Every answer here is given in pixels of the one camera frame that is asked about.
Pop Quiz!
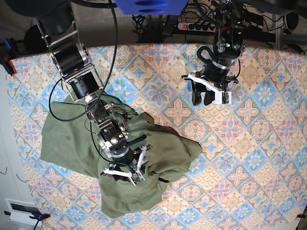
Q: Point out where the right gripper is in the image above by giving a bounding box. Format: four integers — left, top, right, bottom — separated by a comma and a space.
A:
105, 146, 146, 179

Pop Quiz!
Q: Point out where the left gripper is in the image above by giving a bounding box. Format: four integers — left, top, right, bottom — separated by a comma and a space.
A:
189, 59, 238, 106

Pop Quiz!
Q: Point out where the green t-shirt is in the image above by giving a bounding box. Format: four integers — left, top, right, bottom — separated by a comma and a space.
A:
41, 95, 202, 218

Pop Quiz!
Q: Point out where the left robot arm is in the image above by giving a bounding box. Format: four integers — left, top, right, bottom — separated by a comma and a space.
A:
182, 0, 245, 106

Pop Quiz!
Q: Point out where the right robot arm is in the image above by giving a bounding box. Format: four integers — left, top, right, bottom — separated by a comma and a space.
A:
7, 0, 148, 184

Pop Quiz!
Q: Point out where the white power strip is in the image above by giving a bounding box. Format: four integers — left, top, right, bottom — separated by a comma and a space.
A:
177, 23, 215, 32

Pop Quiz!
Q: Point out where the patterned tablecloth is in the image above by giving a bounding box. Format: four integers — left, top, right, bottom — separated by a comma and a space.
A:
5, 44, 307, 230

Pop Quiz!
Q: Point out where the blue clamp lower left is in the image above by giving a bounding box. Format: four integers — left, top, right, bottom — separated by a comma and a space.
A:
4, 211, 50, 227

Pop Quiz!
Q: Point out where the blue clamp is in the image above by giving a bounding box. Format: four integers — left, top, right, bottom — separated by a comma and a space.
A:
4, 211, 50, 227
0, 38, 16, 76

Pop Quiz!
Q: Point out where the black round stool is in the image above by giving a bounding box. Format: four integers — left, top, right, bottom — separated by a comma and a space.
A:
24, 25, 47, 54

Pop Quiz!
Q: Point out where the orange clamp lower right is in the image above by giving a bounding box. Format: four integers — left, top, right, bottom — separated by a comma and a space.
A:
296, 213, 306, 219

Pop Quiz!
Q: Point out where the blue clamp upper left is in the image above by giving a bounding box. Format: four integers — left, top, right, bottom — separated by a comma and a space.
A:
0, 38, 16, 76

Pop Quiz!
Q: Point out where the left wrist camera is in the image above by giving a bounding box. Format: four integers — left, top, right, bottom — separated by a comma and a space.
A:
214, 91, 232, 104

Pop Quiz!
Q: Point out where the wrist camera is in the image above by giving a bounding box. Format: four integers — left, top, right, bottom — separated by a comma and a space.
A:
214, 91, 232, 104
130, 173, 144, 186

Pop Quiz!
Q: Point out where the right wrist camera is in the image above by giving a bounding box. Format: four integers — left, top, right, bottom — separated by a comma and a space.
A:
130, 173, 144, 186

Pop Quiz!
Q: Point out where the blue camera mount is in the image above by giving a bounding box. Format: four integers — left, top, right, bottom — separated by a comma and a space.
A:
114, 0, 188, 15

